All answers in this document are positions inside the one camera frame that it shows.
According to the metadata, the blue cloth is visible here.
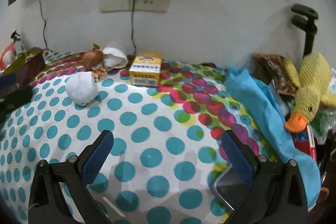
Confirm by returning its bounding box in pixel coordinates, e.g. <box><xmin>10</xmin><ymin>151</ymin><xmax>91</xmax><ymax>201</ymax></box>
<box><xmin>225</xmin><ymin>67</ymin><xmax>321</xmax><ymax>209</ymax></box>

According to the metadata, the brown haired figurine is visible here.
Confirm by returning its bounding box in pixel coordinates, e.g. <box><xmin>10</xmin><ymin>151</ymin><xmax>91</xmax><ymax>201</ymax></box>
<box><xmin>82</xmin><ymin>44</ymin><xmax>107</xmax><ymax>83</ymax></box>

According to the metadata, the polka dot tablecloth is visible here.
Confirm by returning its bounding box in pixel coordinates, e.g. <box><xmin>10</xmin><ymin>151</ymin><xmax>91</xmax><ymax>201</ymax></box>
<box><xmin>1</xmin><ymin>52</ymin><xmax>277</xmax><ymax>223</ymax></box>

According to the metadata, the yellow plush duck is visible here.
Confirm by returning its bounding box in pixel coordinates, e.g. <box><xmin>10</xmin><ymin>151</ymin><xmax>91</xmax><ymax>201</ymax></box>
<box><xmin>284</xmin><ymin>53</ymin><xmax>335</xmax><ymax>133</ymax></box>

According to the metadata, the brown snack packet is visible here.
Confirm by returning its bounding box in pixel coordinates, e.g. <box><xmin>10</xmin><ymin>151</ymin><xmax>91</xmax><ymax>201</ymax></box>
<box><xmin>253</xmin><ymin>53</ymin><xmax>297</xmax><ymax>97</ymax></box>

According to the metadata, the black clamp mount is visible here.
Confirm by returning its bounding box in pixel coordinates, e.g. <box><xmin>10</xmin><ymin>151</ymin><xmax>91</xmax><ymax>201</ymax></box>
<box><xmin>290</xmin><ymin>4</ymin><xmax>319</xmax><ymax>57</ymax></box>

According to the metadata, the black spray bottle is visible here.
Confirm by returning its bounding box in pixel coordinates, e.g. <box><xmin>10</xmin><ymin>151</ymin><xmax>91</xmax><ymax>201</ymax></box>
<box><xmin>11</xmin><ymin>31</ymin><xmax>26</xmax><ymax>57</ymax></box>

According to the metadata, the gold metal tin box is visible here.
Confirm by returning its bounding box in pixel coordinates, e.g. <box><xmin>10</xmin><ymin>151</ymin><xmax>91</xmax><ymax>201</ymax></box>
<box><xmin>1</xmin><ymin>48</ymin><xmax>46</xmax><ymax>87</ymax></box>

